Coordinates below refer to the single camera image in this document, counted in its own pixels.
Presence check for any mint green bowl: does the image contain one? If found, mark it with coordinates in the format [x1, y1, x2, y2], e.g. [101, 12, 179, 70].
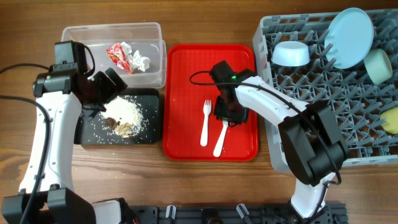
[364, 49, 392, 85]

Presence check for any clear plastic waste bin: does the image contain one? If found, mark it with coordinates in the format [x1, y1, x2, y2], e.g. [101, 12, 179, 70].
[61, 22, 167, 89]

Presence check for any white rice pile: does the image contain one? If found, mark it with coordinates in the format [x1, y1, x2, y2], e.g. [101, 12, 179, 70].
[99, 96, 148, 137]

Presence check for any white plastic spoon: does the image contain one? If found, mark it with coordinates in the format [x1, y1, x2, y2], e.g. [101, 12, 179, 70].
[213, 120, 229, 157]

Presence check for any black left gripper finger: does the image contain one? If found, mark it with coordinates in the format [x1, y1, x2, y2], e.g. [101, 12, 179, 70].
[81, 104, 106, 122]
[105, 68, 128, 93]

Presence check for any black food waste tray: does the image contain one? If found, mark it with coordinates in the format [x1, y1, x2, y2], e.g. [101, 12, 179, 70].
[75, 88, 162, 145]

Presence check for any light blue bowl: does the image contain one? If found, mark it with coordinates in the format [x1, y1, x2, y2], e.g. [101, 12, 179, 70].
[271, 41, 310, 67]

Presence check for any light blue plate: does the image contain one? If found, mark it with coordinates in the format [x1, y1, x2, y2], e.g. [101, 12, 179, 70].
[324, 7, 374, 69]

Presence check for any red snack wrapper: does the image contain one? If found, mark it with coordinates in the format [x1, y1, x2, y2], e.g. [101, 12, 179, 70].
[106, 42, 134, 74]

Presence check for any yellow cup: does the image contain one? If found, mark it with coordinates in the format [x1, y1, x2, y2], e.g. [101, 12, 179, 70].
[381, 107, 398, 134]

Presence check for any grey dishwasher rack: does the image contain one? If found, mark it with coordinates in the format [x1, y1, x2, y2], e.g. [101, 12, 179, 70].
[252, 12, 397, 166]

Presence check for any peanut shells pile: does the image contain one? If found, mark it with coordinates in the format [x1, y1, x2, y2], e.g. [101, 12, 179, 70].
[114, 123, 134, 138]

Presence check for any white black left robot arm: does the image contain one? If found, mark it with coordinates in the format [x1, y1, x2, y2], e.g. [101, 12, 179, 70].
[1, 65, 134, 223]

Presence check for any white tissue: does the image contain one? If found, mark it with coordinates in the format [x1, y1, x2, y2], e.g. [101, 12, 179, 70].
[121, 42, 150, 74]

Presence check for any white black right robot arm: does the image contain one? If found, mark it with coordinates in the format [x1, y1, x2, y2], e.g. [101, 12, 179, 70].
[207, 63, 348, 222]

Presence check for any brown food chunk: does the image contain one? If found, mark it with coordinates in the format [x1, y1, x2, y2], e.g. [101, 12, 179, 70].
[104, 118, 118, 130]

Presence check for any white plastic fork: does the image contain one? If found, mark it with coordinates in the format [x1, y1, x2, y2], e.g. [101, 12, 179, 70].
[200, 100, 211, 147]

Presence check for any red serving tray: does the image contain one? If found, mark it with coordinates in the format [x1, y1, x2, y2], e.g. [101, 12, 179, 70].
[163, 44, 259, 162]

